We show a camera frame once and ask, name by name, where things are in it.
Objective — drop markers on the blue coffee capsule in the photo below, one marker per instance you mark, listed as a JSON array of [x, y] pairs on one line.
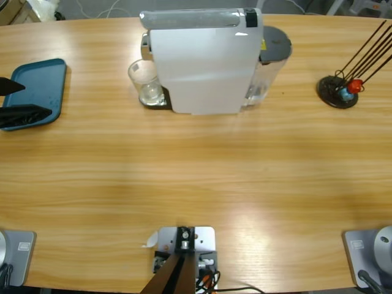
[[346, 94]]

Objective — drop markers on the white plastic stool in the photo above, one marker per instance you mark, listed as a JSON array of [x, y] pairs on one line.
[[364, 7]]

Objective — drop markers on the white mount block dark post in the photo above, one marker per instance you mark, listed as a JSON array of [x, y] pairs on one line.
[[203, 237]]

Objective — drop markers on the clear drinking glass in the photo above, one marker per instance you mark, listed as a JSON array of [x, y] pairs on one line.
[[147, 92]]

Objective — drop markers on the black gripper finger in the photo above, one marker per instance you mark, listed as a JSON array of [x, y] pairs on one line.
[[9, 86], [24, 114]]

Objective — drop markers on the black capsule holder with rods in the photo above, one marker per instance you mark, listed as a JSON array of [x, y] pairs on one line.
[[329, 88]]

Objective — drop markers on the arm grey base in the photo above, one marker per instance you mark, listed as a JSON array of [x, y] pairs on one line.
[[358, 248], [18, 248]]

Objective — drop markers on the teal plastic tray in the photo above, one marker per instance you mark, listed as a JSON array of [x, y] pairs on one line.
[[39, 76]]

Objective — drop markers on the white paper tab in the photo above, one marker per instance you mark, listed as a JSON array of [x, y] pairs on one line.
[[151, 240]]

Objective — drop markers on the white capsule coffee machine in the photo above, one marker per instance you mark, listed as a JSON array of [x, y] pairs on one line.
[[202, 70]]

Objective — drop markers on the brown cardboard box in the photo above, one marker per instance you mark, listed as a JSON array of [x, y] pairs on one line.
[[15, 15]]

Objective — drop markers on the clear water tank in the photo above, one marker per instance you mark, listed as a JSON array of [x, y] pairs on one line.
[[269, 76]]

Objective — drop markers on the white plastic bag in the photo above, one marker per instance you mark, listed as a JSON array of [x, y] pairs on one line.
[[43, 7]]

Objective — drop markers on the red coffee capsule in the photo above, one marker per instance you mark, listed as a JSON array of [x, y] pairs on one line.
[[356, 86]]

